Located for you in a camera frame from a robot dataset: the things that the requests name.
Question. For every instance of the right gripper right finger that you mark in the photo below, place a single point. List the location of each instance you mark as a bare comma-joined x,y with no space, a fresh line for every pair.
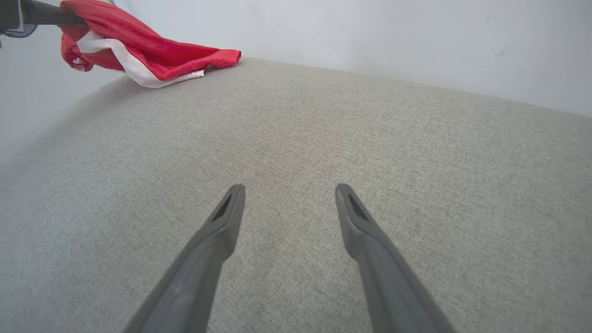
391,286

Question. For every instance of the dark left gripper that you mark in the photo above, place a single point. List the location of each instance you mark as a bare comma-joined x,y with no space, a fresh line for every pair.
10,16

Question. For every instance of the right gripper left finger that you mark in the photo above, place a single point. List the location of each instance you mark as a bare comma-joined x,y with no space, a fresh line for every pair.
199,277

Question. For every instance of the red Bulls 23 shorts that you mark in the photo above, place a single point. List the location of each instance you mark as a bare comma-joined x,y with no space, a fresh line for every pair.
152,51

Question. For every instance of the grey fabric sofa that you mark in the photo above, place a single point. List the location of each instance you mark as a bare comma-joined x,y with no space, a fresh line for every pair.
370,162

